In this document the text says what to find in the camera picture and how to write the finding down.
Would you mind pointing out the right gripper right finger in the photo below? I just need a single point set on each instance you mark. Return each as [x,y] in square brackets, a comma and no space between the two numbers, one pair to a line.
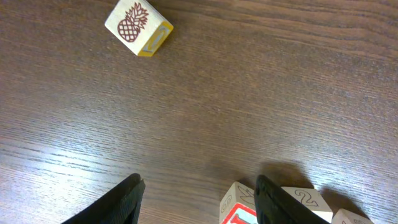
[276,206]

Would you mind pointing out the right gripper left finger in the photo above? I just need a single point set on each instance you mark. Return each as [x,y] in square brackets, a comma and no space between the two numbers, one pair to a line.
[120,205]

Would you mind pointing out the ice cream cone block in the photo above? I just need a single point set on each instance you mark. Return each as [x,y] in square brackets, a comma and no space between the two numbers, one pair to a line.
[313,200]

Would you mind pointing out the red letter I block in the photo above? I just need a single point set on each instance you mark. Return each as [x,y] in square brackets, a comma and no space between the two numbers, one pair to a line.
[238,205]

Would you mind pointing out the blue letter D block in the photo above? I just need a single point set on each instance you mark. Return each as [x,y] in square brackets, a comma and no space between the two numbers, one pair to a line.
[347,217]

